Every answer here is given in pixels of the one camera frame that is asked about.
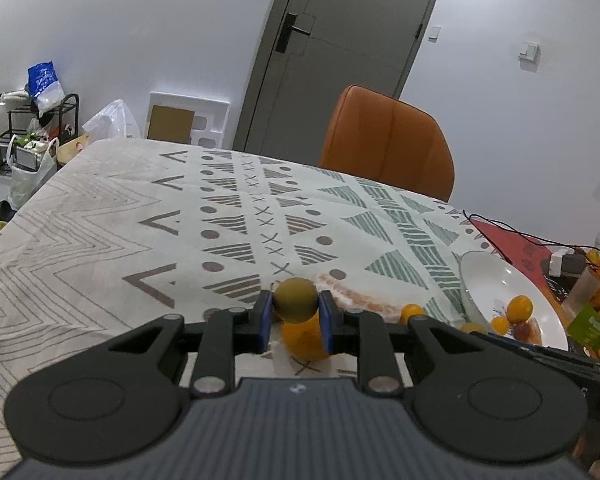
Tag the patterned tablecloth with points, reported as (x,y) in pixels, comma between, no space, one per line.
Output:
(133,229)

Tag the small white wall plate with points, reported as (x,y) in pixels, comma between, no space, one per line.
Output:
(434,33)

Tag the grey door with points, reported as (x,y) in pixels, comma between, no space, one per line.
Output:
(290,96)

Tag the clear plastic cup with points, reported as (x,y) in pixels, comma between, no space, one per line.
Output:
(582,292)

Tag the orange chair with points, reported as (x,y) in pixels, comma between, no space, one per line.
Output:
(385,140)

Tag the white plastic bag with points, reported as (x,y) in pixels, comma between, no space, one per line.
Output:
(113,121)

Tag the green snack packet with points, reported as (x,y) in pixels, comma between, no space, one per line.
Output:
(585,328)

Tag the blue plastic bag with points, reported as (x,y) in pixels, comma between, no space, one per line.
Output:
(44,87)

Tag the kumquat in plate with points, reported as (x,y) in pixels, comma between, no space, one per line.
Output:
(519,309)

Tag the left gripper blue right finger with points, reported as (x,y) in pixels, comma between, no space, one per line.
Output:
(364,335)

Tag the white power adapter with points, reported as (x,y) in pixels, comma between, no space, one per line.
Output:
(557,259)

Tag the white shopping bag on floor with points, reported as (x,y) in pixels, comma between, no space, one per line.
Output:
(24,183)

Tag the green yellow plum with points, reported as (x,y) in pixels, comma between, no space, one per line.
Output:
(295,300)

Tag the white light switch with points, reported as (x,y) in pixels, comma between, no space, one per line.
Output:
(529,52)

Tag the red table mat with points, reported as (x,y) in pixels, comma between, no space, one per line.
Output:
(528,258)

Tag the small orange mandarin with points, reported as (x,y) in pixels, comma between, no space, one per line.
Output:
(500,325)

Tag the peeled pomelo segment in plate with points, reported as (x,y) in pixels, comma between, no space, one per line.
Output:
(528,332)

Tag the white round plate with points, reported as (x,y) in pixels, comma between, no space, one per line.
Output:
(502,300)

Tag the white foam packaging board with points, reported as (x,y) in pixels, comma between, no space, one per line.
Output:
(186,120)

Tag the black shoe rack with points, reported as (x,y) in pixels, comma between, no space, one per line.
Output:
(19,115)

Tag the black slipper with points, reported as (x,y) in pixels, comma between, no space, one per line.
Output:
(6,211)

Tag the black door handle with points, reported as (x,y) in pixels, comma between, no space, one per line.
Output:
(288,28)

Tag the kumquat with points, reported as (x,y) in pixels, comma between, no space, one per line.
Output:
(519,309)
(409,311)

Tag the large orange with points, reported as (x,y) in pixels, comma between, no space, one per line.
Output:
(304,340)

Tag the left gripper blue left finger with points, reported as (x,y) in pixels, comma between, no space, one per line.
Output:
(228,333)

